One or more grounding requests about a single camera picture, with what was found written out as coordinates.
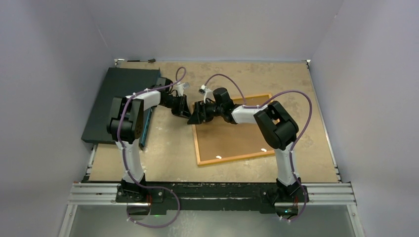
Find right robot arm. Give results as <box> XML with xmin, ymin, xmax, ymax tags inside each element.
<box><xmin>187</xmin><ymin>87</ymin><xmax>307</xmax><ymax>201</ymax></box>

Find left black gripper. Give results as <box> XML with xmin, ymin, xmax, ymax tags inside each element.
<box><xmin>161</xmin><ymin>94</ymin><xmax>191</xmax><ymax>119</ymax></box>

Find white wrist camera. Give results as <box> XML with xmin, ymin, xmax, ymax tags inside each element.
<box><xmin>173</xmin><ymin>82</ymin><xmax>190</xmax><ymax>97</ymax></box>
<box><xmin>199</xmin><ymin>84</ymin><xmax>212</xmax><ymax>103</ymax></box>

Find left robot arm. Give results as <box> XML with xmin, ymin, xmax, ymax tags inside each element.
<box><xmin>107</xmin><ymin>78</ymin><xmax>191</xmax><ymax>202</ymax></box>

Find dark blue flat box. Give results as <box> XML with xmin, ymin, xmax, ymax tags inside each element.
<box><xmin>81</xmin><ymin>67</ymin><xmax>162</xmax><ymax>151</ymax></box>

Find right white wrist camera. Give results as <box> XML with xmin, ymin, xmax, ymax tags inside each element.
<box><xmin>199</xmin><ymin>84</ymin><xmax>212</xmax><ymax>103</ymax></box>

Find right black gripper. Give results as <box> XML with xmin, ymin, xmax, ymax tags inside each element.
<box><xmin>188</xmin><ymin>100</ymin><xmax>224</xmax><ymax>125</ymax></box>

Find yellow picture frame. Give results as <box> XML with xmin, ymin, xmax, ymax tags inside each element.
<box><xmin>191</xmin><ymin>93</ymin><xmax>277</xmax><ymax>167</ymax></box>

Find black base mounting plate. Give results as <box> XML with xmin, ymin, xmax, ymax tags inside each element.
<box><xmin>115</xmin><ymin>181</ymin><xmax>309</xmax><ymax>216</ymax></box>

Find aluminium rail frame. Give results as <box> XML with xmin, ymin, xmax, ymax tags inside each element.
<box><xmin>59</xmin><ymin>183</ymin><xmax>365</xmax><ymax>237</ymax></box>

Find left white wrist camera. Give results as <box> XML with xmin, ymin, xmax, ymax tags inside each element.
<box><xmin>173</xmin><ymin>82</ymin><xmax>190</xmax><ymax>97</ymax></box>

